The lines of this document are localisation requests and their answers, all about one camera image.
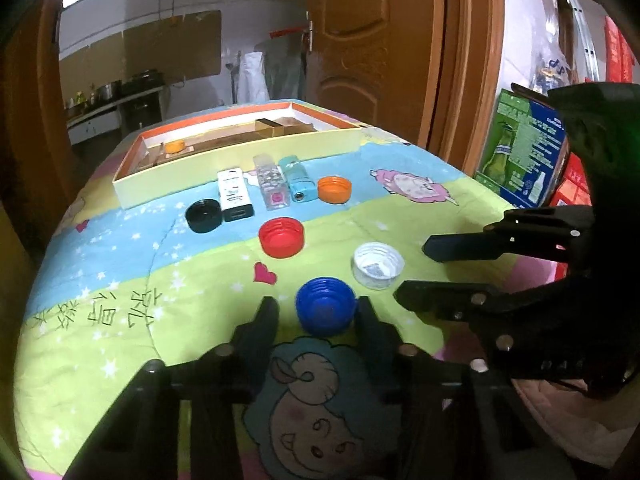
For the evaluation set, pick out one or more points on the wooden door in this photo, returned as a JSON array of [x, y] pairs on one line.
[[360, 35]]

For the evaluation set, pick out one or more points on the brown cardboard sheet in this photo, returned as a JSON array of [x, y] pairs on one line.
[[170, 47]]

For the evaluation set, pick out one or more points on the blue bottle cap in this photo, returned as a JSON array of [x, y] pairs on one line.
[[325, 310]]

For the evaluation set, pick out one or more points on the red carton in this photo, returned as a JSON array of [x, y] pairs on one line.
[[575, 185]]

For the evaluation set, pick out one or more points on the clear pink lighter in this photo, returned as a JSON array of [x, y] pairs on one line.
[[270, 182]]

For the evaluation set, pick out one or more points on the clear plastic sheet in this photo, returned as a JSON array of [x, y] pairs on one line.
[[285, 67]]

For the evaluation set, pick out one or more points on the orange bottle cap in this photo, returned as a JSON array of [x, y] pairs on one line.
[[175, 146], [334, 189]]

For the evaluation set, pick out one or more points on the printed cartoon blanket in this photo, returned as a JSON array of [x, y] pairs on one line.
[[150, 310]]

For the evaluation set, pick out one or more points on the red bottle cap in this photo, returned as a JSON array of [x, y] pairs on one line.
[[281, 237]]

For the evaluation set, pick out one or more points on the white bottle cap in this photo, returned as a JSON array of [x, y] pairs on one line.
[[377, 266]]

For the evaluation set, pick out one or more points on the orange-rimmed cardboard box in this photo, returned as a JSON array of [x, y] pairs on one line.
[[150, 187]]

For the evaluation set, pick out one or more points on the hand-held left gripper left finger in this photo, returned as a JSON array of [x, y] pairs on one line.
[[267, 317]]

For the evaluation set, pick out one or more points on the black gas stove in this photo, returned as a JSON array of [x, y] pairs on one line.
[[142, 81]]

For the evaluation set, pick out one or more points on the red hanging banner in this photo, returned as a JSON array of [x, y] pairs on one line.
[[617, 50]]

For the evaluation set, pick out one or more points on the green beer carton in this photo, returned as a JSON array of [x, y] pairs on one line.
[[525, 145]]

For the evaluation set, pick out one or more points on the teal lighter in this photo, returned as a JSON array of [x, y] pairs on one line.
[[297, 177]]

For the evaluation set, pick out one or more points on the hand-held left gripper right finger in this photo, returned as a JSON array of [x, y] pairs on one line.
[[366, 317]]

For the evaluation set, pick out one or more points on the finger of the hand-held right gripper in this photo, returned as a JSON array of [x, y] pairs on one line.
[[500, 242], [450, 300]]

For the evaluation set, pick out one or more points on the red paper strip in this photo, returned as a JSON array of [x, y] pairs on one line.
[[287, 32]]

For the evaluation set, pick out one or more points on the white cartoon lighter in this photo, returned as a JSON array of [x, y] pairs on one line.
[[234, 195]]

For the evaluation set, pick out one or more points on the white woven sack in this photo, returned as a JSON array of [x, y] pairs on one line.
[[252, 80]]

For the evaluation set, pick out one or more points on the steel pot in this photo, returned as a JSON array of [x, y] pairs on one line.
[[107, 91]]

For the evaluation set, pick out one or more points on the white kitchen counter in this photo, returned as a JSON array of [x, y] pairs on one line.
[[100, 115]]

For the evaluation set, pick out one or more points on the clear printed plastic bag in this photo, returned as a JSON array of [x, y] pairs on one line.
[[550, 65]]

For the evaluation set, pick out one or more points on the wooden door frame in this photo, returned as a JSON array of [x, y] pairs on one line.
[[470, 60]]

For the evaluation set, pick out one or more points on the black bottle cap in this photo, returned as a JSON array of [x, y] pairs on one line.
[[203, 216]]

